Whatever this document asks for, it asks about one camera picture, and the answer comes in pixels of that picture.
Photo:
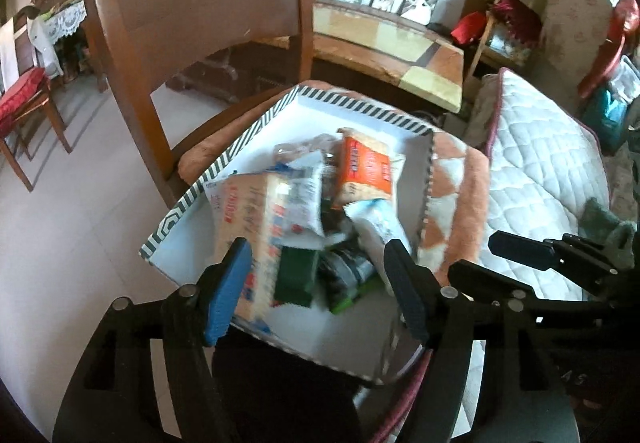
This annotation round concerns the teal fleece garment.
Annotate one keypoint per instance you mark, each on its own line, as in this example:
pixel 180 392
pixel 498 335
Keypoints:
pixel 607 230

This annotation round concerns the wooden stool with red cloth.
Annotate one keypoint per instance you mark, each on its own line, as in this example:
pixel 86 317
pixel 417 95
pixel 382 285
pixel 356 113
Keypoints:
pixel 515 18

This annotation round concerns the wooden chair with red cushion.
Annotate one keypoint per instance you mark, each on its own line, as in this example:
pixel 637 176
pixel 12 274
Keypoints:
pixel 22 93

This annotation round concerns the red bag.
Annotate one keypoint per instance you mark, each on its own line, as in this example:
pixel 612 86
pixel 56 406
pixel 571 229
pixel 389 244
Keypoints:
pixel 467 28

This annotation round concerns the floral sofa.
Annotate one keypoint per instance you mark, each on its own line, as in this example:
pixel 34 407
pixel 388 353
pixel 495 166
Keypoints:
pixel 575 8

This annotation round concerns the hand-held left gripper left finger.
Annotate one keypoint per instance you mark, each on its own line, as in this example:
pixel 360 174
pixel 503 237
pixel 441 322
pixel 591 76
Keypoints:
pixel 227 295

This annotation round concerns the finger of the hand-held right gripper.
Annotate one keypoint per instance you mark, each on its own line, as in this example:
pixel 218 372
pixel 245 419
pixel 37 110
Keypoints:
pixel 522 250
pixel 490 283

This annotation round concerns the orange white plush blanket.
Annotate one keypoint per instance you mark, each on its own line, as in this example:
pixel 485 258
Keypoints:
pixel 455 183

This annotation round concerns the cream packet with red print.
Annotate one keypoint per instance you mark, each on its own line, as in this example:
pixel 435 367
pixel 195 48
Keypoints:
pixel 245 213

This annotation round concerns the white light blue packet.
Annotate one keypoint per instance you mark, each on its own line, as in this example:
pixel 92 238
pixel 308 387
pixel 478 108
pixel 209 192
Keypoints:
pixel 380 228

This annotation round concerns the dark green snack packet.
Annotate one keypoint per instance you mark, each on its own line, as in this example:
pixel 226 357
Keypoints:
pixel 295 275

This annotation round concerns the green black snack packet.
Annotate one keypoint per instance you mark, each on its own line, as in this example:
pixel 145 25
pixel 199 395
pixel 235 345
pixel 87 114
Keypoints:
pixel 345 278

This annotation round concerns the white quilted mattress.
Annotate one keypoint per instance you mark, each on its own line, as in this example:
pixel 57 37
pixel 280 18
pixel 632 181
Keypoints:
pixel 540 163

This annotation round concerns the teal plastic bag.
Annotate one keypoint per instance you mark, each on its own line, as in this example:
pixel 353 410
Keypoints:
pixel 605 118

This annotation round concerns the orange packet with red label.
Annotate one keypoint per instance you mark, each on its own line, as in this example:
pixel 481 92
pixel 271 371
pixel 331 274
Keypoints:
pixel 367 168

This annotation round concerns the white lace tablecloth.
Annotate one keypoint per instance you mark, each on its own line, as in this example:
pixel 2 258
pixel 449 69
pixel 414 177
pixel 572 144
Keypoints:
pixel 65 18

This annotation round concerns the large framed wedding photo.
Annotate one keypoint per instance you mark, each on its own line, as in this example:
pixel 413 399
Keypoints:
pixel 421 7

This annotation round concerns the striped cardboard box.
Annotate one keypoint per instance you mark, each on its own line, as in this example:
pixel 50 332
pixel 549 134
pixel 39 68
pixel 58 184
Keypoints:
pixel 320 123

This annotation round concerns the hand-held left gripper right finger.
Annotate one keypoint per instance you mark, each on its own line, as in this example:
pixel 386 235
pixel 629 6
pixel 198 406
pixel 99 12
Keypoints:
pixel 406 295

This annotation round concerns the white blue snack packet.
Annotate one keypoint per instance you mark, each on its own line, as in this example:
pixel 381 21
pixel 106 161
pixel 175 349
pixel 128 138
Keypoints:
pixel 300 195

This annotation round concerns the wooden coffee table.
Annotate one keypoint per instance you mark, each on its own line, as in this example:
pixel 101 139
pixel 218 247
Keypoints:
pixel 380 38

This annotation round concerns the clear snack packet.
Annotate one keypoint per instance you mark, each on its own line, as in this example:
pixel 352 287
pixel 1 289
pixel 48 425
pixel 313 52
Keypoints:
pixel 305 148

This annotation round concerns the red plastic chair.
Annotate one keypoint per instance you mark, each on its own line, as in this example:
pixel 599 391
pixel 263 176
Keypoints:
pixel 625 33

